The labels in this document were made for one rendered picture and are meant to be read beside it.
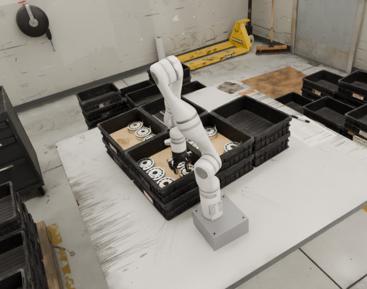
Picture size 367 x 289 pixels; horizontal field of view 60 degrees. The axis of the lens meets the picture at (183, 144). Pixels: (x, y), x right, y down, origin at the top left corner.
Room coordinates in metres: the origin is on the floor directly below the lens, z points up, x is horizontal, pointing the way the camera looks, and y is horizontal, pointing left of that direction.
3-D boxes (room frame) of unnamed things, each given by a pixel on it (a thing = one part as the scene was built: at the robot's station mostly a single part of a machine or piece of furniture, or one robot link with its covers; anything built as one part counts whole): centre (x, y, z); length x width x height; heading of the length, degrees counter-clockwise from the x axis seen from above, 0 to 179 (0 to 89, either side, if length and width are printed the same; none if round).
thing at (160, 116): (1.82, 0.04, 0.87); 0.40 x 0.30 x 0.11; 30
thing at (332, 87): (2.72, -1.47, 0.31); 0.40 x 0.30 x 0.34; 24
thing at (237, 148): (1.47, -0.16, 0.92); 0.40 x 0.30 x 0.02; 30
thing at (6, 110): (2.41, 1.61, 0.45); 0.60 x 0.45 x 0.90; 24
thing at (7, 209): (1.52, 1.28, 0.37); 0.40 x 0.30 x 0.45; 24
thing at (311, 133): (1.68, -0.81, 0.70); 0.33 x 0.23 x 0.01; 24
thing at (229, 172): (1.47, -0.16, 0.76); 0.40 x 0.30 x 0.12; 30
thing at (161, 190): (1.32, 0.10, 0.92); 0.40 x 0.30 x 0.02; 30
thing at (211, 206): (1.02, -0.08, 0.88); 0.09 x 0.09 x 0.17; 27
